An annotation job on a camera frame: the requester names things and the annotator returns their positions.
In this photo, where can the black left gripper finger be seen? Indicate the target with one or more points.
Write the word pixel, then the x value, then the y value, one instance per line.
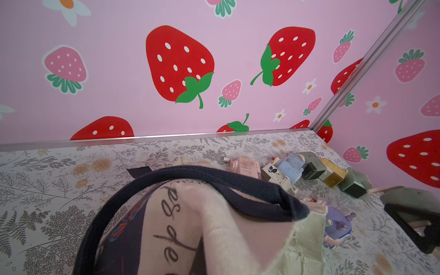
pixel 429 238

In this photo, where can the mint green pencil sharpener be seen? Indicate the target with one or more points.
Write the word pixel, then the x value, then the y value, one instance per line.
pixel 356 184

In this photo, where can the purple pencil sharpener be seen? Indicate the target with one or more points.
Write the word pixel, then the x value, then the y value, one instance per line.
pixel 338 227

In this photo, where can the yellow pencil sharpener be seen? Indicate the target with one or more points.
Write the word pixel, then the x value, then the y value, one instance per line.
pixel 333 174

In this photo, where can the grey green pencil sharpener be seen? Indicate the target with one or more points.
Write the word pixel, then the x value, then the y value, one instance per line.
pixel 313 167

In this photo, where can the light blue pencil sharpener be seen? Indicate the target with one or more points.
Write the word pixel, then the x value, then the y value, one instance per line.
pixel 292 167

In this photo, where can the cream white pencil sharpener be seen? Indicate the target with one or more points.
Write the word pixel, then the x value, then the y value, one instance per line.
pixel 272 174

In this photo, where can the cream canvas tote bag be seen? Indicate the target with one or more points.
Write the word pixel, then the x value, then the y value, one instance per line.
pixel 196 220

